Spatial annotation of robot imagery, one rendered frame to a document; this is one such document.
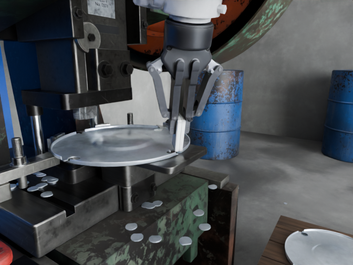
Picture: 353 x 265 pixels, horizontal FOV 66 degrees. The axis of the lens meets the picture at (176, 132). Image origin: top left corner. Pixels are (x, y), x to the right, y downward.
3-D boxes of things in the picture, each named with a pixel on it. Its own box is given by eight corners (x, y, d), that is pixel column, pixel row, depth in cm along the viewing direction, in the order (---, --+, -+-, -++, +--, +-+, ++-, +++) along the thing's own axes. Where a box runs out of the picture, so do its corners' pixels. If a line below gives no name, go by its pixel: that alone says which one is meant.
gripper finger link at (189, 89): (185, 53, 46) (193, 53, 46) (180, 112, 52) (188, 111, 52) (191, 61, 42) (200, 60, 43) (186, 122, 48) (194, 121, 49)
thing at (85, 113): (99, 116, 65) (97, 101, 65) (82, 120, 62) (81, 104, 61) (90, 115, 67) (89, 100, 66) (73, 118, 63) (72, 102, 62)
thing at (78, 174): (137, 157, 72) (136, 146, 71) (72, 185, 56) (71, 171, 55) (95, 147, 80) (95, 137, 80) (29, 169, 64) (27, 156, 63)
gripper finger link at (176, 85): (186, 61, 42) (177, 60, 42) (178, 122, 48) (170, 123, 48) (180, 53, 45) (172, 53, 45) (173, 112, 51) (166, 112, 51)
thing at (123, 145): (20, 148, 55) (20, 144, 55) (121, 122, 78) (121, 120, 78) (126, 181, 40) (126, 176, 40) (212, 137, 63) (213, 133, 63)
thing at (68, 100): (135, 109, 69) (134, 87, 67) (66, 123, 52) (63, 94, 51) (92, 103, 77) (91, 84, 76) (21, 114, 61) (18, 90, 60)
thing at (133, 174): (207, 204, 59) (209, 144, 56) (170, 238, 48) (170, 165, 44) (123, 178, 72) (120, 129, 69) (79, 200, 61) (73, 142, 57)
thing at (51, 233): (185, 169, 80) (185, 150, 78) (38, 260, 43) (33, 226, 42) (112, 152, 95) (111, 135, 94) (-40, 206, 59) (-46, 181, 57)
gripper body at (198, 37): (166, 22, 37) (163, 86, 42) (225, 24, 39) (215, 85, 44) (157, 12, 43) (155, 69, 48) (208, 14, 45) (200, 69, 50)
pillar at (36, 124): (48, 156, 64) (40, 97, 61) (39, 159, 62) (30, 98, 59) (42, 154, 65) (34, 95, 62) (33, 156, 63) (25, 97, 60)
